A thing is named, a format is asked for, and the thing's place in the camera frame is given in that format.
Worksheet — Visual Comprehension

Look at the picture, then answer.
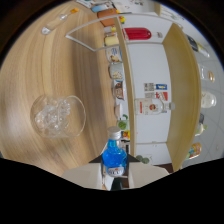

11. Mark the blue liquid bottle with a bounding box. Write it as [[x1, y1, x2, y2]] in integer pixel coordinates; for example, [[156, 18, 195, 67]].
[[101, 126, 128, 178]]

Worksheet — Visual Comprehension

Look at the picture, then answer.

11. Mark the red liquid glass bottle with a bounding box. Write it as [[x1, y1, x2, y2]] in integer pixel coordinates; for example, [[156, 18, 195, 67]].
[[122, 27, 153, 42]]

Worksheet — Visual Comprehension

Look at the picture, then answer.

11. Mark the yellow cup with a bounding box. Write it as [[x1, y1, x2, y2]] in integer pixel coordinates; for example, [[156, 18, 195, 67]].
[[104, 34, 120, 47]]

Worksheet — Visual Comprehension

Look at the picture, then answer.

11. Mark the black and yellow bag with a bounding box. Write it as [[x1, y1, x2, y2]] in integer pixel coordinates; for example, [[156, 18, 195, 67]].
[[184, 33, 211, 58]]

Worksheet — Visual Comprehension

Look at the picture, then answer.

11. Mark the two-tier wooden shelf rack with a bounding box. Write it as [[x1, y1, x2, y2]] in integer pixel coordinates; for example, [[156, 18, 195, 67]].
[[64, 12, 203, 173]]

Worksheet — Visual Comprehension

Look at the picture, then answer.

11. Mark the orange storage basket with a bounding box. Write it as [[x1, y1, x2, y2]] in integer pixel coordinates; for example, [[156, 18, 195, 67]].
[[97, 8, 118, 28]]

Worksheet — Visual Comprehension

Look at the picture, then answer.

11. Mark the clear bottle with green cap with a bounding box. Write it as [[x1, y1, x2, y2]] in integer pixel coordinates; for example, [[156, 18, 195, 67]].
[[195, 113, 208, 136]]

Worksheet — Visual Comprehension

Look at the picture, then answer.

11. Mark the clear bottle with wooden cap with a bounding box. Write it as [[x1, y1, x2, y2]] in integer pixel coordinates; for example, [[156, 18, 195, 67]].
[[198, 63, 216, 83]]

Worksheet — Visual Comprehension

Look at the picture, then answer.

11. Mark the blue and white cup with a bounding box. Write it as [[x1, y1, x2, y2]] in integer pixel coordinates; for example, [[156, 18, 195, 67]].
[[91, 3, 113, 14]]

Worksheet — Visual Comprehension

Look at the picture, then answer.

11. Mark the clear bottle with red label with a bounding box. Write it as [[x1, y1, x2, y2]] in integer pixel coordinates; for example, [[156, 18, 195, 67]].
[[134, 97, 176, 116]]

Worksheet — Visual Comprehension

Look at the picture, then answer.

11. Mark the yellow snack bag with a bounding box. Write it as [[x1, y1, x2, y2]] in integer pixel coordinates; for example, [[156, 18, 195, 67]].
[[188, 142, 203, 160]]

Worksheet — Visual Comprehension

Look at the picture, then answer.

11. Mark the clear glass with ice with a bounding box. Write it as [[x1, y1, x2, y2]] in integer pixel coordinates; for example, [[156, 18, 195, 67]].
[[30, 94, 87, 139]]

